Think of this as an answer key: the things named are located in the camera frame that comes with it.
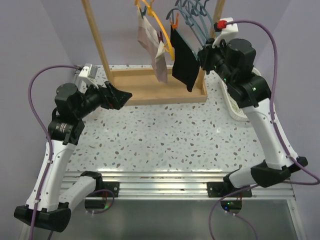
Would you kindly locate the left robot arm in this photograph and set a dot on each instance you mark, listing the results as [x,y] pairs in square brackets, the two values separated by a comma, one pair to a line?
[46,207]

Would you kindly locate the purple clothespin on yellow hanger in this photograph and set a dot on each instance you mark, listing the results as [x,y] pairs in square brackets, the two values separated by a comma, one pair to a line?
[160,36]

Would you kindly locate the aluminium rail frame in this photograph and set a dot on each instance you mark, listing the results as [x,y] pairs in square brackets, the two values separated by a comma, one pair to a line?
[160,151]

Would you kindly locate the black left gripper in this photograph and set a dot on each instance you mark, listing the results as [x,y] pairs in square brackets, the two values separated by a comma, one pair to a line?
[111,97]

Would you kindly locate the orange clothespin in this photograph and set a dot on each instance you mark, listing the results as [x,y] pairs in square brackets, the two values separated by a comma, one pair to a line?
[174,21]

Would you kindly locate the wooden clothes rack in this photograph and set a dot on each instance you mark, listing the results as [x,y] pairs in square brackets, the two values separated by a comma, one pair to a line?
[141,82]

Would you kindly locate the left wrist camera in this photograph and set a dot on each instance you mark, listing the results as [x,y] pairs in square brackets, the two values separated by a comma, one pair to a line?
[88,74]

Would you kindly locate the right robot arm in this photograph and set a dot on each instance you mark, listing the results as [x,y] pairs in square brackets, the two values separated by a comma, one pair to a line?
[233,61]

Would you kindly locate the teal hanger middle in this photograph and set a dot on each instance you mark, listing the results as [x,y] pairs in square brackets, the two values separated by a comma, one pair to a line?
[194,13]

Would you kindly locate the yellow plastic hanger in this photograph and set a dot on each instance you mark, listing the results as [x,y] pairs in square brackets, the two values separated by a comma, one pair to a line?
[163,36]

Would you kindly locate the teal hanger with clips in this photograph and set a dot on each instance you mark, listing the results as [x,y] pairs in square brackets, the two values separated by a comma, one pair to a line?
[198,32]

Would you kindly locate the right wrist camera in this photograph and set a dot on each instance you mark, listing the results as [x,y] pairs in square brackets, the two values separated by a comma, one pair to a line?
[226,31]

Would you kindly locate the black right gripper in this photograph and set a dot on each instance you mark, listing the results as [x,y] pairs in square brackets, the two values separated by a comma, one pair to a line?
[205,54]

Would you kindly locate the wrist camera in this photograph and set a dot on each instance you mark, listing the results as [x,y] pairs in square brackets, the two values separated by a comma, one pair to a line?
[88,74]
[226,31]

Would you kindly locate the pink beige underwear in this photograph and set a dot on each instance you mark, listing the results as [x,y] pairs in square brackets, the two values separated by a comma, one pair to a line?
[148,38]

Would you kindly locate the teal hanger right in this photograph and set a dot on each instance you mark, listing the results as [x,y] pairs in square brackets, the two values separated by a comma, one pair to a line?
[197,8]

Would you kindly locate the white plastic basket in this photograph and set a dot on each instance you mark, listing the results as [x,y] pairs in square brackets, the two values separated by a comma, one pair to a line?
[232,106]

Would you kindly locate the black underwear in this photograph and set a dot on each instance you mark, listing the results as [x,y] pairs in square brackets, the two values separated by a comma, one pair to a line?
[186,65]

